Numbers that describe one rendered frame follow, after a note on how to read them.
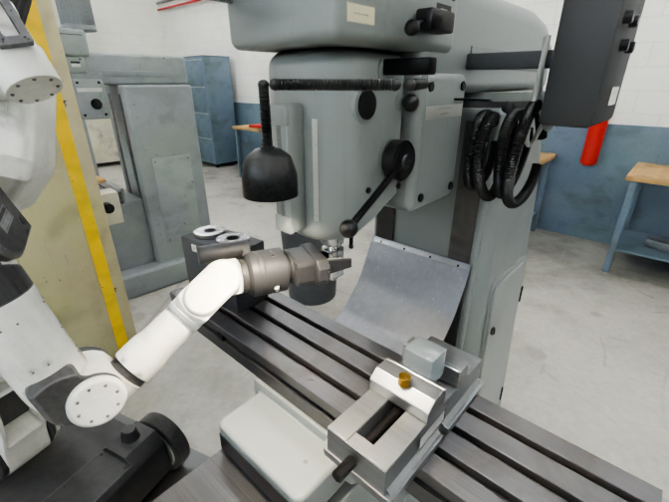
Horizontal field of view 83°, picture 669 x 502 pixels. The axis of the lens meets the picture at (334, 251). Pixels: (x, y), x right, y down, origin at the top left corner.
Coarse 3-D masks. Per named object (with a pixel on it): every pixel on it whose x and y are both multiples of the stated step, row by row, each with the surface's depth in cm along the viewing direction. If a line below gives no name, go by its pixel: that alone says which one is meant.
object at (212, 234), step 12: (204, 228) 113; (216, 228) 113; (192, 240) 108; (204, 240) 108; (216, 240) 105; (228, 240) 104; (252, 240) 108; (192, 252) 110; (192, 264) 112; (204, 264) 108; (192, 276) 114; (228, 300) 107; (240, 300) 106; (252, 300) 110; (240, 312) 107
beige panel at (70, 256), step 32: (32, 0) 160; (32, 32) 162; (64, 64) 173; (64, 96) 177; (64, 128) 180; (64, 160) 183; (64, 192) 187; (96, 192) 197; (32, 224) 181; (64, 224) 191; (96, 224) 201; (32, 256) 184; (64, 256) 194; (96, 256) 205; (64, 288) 198; (96, 288) 210; (64, 320) 203; (96, 320) 215; (128, 320) 229
